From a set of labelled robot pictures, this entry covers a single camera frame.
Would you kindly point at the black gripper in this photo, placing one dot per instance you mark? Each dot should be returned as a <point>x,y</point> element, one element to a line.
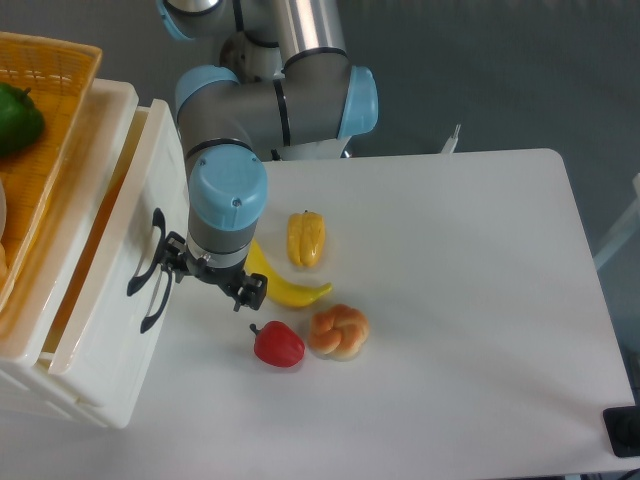
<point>224,271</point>

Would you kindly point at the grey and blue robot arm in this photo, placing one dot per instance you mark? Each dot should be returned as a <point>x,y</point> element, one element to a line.
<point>223,123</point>

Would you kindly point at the white drawer cabinet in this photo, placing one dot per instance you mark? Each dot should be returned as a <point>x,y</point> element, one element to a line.
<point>26,319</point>

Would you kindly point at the yellow banana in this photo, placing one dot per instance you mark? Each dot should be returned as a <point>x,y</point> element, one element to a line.
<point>280,290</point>

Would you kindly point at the red bell pepper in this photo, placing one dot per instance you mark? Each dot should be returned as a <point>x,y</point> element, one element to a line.
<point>276,344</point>

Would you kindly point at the yellow bell pepper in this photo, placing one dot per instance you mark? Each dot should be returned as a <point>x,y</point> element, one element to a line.
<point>306,235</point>

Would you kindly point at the knotted bread roll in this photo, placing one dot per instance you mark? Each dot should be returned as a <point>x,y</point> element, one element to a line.
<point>339,332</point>

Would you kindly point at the long orange baguette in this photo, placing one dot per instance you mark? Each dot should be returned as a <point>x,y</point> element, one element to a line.
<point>86,258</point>

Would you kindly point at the green bell pepper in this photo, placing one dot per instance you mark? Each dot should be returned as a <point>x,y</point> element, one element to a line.
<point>22,123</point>

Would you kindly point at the orange woven basket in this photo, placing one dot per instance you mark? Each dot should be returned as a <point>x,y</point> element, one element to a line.
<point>59,74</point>

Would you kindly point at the black device at table corner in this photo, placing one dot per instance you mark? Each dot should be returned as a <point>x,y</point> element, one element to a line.
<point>622,426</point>

